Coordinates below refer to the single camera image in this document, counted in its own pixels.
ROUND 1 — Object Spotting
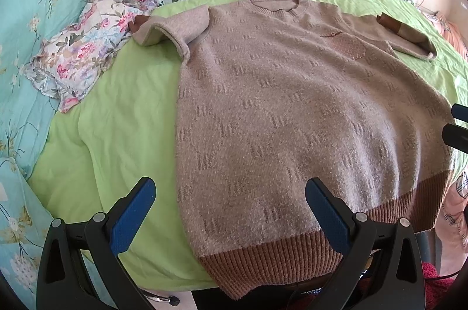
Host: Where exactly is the beige knit sweater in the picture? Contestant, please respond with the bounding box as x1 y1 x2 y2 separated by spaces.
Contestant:
130 0 453 299

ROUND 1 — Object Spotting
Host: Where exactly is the green bed sheet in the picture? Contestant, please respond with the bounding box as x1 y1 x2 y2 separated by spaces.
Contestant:
29 0 467 292

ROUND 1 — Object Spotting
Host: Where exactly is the pastel floral pillow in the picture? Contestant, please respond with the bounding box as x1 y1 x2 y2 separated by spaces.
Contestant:
25 0 155 113

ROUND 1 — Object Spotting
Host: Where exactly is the teal floral duvet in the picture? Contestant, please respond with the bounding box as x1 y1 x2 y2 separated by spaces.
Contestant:
1 0 88 309

